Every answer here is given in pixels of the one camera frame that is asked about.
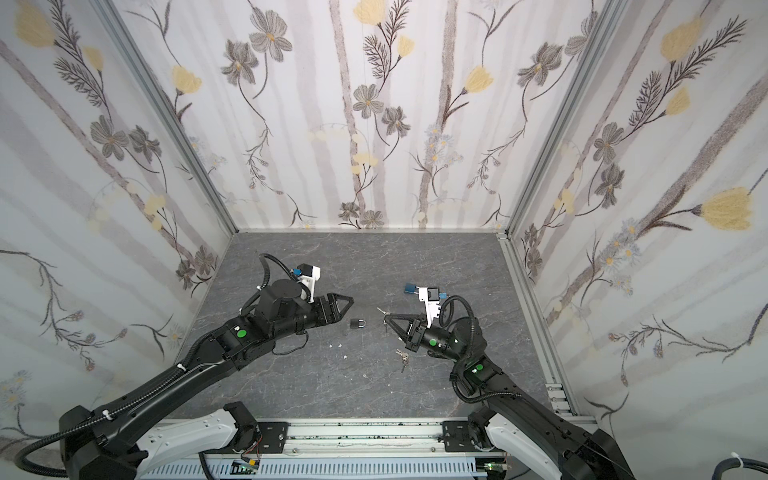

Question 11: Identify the black padlock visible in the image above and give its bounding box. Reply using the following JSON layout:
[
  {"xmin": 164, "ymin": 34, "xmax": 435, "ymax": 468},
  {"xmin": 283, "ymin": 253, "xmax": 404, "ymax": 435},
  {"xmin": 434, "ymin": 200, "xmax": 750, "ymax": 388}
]
[{"xmin": 349, "ymin": 318, "xmax": 366, "ymax": 329}]

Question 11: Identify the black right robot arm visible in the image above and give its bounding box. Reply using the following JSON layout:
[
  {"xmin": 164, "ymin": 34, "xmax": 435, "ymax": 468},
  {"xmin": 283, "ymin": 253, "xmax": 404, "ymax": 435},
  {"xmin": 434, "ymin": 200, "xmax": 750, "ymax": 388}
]
[{"xmin": 384, "ymin": 314, "xmax": 635, "ymax": 479}]

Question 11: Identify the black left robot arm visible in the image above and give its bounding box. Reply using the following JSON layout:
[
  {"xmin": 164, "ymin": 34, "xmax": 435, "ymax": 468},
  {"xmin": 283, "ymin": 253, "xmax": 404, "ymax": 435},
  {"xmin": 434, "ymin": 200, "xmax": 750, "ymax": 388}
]
[{"xmin": 60, "ymin": 279, "xmax": 354, "ymax": 479}]

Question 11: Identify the brass and silver key bunch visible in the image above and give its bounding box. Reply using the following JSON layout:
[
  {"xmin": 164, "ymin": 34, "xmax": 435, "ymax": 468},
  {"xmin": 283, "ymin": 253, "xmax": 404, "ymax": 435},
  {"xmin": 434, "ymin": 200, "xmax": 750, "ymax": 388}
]
[{"xmin": 395, "ymin": 349, "xmax": 410, "ymax": 372}]

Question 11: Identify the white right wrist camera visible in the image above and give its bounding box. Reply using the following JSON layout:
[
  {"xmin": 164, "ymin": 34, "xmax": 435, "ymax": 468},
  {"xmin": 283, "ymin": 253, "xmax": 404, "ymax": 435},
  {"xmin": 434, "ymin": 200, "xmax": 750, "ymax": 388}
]
[{"xmin": 417, "ymin": 287, "xmax": 447, "ymax": 328}]

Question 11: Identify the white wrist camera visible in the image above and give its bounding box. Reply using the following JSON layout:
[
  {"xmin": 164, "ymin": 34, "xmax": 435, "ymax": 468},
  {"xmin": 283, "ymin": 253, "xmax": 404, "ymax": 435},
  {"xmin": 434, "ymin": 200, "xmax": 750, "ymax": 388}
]
[
  {"xmin": 293, "ymin": 263, "xmax": 321, "ymax": 302},
  {"xmin": 417, "ymin": 287, "xmax": 447, "ymax": 328}
]

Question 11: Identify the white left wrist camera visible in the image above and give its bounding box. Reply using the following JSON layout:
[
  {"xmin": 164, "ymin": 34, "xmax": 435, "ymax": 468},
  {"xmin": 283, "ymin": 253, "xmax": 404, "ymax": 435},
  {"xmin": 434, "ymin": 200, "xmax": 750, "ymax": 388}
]
[{"xmin": 293, "ymin": 263, "xmax": 321, "ymax": 302}]

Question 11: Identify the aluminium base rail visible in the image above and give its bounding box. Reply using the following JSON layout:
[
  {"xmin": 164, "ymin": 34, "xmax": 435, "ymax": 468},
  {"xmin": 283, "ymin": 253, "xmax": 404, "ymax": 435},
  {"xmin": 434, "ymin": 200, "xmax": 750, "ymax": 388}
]
[{"xmin": 113, "ymin": 418, "xmax": 616, "ymax": 463}]

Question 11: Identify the white slotted cable duct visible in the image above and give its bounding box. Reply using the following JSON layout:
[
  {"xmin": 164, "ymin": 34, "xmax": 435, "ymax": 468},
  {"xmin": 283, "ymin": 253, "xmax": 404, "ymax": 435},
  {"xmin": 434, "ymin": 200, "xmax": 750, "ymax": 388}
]
[{"xmin": 137, "ymin": 459, "xmax": 488, "ymax": 480}]

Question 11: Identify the black corrugated left cable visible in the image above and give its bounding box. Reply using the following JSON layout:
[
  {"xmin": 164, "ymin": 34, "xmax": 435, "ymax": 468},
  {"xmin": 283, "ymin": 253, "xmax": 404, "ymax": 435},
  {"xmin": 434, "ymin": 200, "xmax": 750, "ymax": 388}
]
[{"xmin": 14, "ymin": 253, "xmax": 301, "ymax": 479}]

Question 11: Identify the black cable bottom right corner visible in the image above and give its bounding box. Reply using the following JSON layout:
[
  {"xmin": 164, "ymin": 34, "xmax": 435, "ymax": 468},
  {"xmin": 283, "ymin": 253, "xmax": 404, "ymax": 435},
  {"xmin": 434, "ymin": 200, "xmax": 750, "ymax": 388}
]
[{"xmin": 711, "ymin": 455, "xmax": 768, "ymax": 480}]

